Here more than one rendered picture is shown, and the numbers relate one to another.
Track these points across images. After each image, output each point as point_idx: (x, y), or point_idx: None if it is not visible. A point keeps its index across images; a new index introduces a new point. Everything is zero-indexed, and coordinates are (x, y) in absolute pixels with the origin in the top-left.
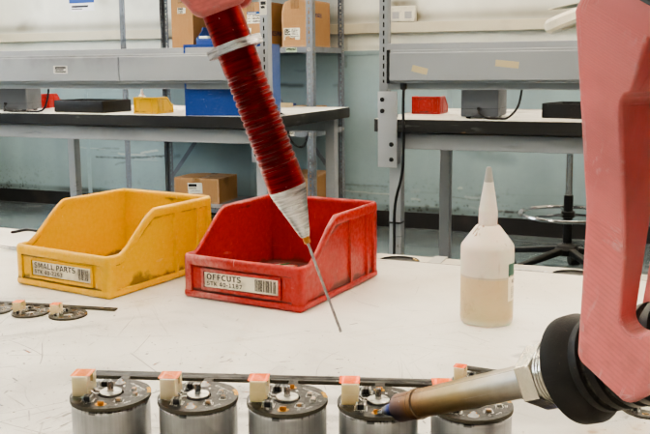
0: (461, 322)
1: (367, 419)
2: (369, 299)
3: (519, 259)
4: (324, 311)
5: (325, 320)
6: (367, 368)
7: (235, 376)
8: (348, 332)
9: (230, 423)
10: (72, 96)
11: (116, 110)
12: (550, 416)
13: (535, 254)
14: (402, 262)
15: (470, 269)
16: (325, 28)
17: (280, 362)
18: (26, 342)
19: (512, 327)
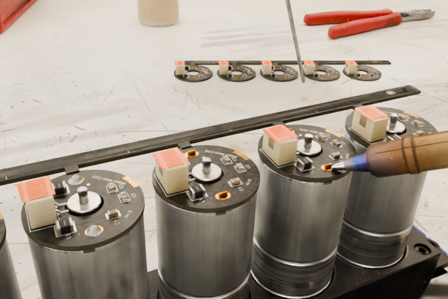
0: (142, 24)
1: (325, 179)
2: (53, 14)
3: None
4: (21, 30)
5: (28, 38)
6: (98, 77)
7: (103, 153)
8: (57, 46)
9: (144, 228)
10: None
11: None
12: (267, 92)
13: None
14: None
15: None
16: None
17: (14, 86)
18: None
19: (181, 23)
